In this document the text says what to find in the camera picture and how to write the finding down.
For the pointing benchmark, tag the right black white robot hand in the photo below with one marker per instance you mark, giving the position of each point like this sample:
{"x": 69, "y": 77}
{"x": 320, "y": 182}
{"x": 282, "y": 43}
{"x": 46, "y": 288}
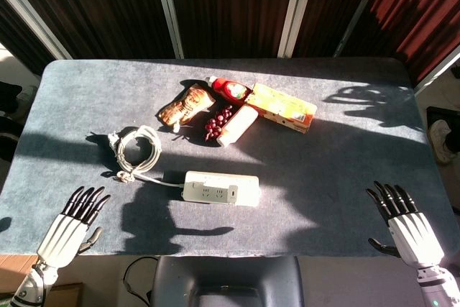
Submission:
{"x": 413, "y": 235}

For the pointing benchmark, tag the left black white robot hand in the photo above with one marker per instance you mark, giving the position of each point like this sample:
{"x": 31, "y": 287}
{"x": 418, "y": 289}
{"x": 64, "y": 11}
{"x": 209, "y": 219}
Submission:
{"x": 63, "y": 237}

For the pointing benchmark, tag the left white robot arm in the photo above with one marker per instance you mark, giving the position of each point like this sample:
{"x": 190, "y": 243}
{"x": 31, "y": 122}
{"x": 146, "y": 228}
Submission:
{"x": 34, "y": 285}

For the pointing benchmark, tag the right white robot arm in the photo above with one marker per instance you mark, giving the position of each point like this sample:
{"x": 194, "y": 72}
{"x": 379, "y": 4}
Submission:
{"x": 436, "y": 285}

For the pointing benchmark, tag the white power strip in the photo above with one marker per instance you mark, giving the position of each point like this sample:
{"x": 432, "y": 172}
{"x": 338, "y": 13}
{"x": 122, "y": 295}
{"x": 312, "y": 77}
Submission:
{"x": 248, "y": 193}

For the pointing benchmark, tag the white shoe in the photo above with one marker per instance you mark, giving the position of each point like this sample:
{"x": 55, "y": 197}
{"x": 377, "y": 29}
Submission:
{"x": 442, "y": 141}

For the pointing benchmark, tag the blue grey table cloth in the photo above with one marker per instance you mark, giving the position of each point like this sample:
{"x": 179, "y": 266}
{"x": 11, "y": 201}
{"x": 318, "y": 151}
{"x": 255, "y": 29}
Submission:
{"x": 323, "y": 184}

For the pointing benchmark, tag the brown snack bag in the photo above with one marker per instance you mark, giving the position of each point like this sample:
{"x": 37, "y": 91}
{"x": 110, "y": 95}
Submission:
{"x": 187, "y": 104}

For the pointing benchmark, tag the orange cardboard box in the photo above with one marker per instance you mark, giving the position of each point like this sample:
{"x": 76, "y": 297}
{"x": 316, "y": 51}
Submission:
{"x": 284, "y": 105}

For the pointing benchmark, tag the dark red grape bunch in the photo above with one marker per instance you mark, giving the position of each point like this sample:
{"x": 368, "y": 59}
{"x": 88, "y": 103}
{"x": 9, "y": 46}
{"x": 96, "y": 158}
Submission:
{"x": 215, "y": 125}

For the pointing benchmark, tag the white orange drink bottle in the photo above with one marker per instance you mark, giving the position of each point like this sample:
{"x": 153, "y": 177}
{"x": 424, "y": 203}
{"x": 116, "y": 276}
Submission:
{"x": 239, "y": 123}

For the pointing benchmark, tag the red ketchup bottle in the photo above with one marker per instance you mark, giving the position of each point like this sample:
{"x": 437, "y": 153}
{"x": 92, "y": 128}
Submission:
{"x": 230, "y": 89}

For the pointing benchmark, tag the white screen frame post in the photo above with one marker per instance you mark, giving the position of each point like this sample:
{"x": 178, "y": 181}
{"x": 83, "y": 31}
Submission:
{"x": 32, "y": 12}
{"x": 296, "y": 8}
{"x": 436, "y": 71}
{"x": 169, "y": 8}

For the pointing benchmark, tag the grey screen frame post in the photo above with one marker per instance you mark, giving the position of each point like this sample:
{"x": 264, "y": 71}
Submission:
{"x": 359, "y": 8}

